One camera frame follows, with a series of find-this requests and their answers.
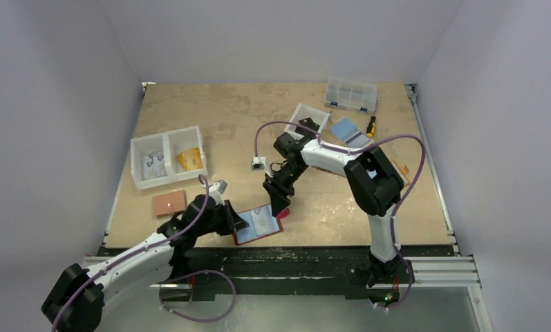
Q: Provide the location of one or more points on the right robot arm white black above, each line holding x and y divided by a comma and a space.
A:
374, 182

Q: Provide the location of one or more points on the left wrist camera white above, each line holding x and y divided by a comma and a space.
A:
217, 189

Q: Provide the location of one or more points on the grey card in bin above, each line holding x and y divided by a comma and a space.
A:
153, 165

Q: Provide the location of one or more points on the aluminium frame rail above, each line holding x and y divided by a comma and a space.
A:
447, 271

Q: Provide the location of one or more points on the open blue card holder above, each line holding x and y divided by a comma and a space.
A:
347, 132

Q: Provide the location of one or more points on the open tan card holder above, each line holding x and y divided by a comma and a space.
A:
403, 172

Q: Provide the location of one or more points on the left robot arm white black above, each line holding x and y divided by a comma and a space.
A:
81, 297

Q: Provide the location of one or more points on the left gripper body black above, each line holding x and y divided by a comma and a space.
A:
220, 222

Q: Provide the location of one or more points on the yellow black screwdriver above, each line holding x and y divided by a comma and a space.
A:
370, 130

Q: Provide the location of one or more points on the black card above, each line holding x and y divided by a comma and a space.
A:
307, 125

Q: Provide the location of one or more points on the small white square bin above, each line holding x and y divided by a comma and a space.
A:
309, 117

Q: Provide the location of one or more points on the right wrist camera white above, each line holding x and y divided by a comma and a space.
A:
261, 163

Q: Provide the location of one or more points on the white two-compartment bin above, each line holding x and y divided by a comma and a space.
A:
171, 143

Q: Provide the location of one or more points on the closed pink-brown card holder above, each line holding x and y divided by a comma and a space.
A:
169, 203

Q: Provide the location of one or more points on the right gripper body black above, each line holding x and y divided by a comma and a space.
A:
280, 189

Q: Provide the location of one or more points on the orange card in bin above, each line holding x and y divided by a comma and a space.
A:
190, 159

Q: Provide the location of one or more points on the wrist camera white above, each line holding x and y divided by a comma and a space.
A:
217, 189
261, 163

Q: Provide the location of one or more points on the red card holder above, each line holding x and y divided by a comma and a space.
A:
249, 235

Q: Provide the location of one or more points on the clear plastic organizer box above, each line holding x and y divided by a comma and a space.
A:
351, 95

